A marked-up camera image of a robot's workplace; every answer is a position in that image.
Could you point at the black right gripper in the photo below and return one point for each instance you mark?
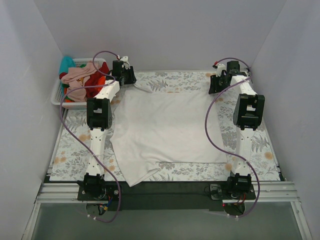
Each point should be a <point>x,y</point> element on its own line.
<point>217,83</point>

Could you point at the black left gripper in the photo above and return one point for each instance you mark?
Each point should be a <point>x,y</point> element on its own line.
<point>128,75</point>

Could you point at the white t shirt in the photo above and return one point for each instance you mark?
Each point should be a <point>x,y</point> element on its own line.
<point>152,128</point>

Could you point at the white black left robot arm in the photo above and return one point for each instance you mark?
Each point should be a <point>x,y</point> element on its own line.
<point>99,120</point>

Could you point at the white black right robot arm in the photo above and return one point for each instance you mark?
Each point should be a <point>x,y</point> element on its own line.
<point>247,117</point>

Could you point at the orange t shirt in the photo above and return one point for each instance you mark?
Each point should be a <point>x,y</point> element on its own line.
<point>101,81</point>

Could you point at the red t shirt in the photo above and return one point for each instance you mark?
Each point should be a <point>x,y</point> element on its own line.
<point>93,79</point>

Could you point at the pink t shirt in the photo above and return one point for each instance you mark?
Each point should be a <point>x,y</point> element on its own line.
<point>76,78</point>

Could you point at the teal t shirt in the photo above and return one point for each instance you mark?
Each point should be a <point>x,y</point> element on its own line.
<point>66,63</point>

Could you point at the green garment in basket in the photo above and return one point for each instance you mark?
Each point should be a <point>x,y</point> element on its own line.
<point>65,93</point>

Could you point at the white plastic laundry basket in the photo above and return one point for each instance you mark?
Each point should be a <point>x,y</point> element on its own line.
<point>58,90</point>

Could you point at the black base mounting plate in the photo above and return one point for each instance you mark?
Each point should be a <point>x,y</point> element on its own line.
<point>162,195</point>

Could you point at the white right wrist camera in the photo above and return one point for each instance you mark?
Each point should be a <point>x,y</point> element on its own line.
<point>219,68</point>

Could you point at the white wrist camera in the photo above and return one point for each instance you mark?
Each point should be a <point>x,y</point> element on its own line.
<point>219,68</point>
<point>125,60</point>

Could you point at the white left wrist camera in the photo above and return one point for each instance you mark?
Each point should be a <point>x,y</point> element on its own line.
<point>125,60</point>

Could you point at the aluminium frame rail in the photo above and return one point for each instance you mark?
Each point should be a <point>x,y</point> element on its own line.
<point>58,193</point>

